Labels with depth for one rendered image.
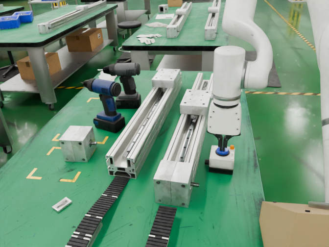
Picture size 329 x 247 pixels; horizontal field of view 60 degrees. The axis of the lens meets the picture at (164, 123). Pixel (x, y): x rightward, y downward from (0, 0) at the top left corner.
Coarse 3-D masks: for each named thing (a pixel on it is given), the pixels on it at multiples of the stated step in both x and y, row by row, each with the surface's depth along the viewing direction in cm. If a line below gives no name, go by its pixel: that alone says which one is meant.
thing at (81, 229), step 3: (78, 225) 75; (78, 228) 74; (81, 228) 74; (84, 228) 74; (87, 228) 74; (90, 228) 74; (93, 228) 74; (78, 231) 73; (81, 231) 73; (84, 231) 73; (87, 231) 73; (90, 231) 73; (93, 231) 73; (90, 234) 72
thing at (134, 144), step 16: (160, 96) 137; (176, 96) 148; (144, 112) 121; (160, 112) 118; (128, 128) 107; (144, 128) 106; (160, 128) 120; (128, 144) 105; (144, 144) 102; (112, 160) 95; (128, 160) 93; (144, 160) 102; (128, 176) 95
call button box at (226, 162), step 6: (234, 150) 96; (210, 156) 94; (216, 156) 94; (222, 156) 94; (228, 156) 94; (234, 156) 94; (210, 162) 94; (216, 162) 93; (222, 162) 93; (228, 162) 92; (210, 168) 95; (216, 168) 95; (222, 168) 94; (228, 168) 93
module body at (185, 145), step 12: (204, 84) 148; (180, 120) 111; (192, 120) 116; (204, 120) 110; (180, 132) 103; (192, 132) 109; (204, 132) 113; (180, 144) 103; (192, 144) 96; (168, 156) 91; (180, 156) 95; (192, 156) 90
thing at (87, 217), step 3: (87, 216) 78; (90, 216) 77; (93, 216) 77; (96, 216) 77; (84, 219) 77; (87, 219) 77; (90, 219) 76; (93, 219) 76; (96, 219) 76; (99, 219) 77
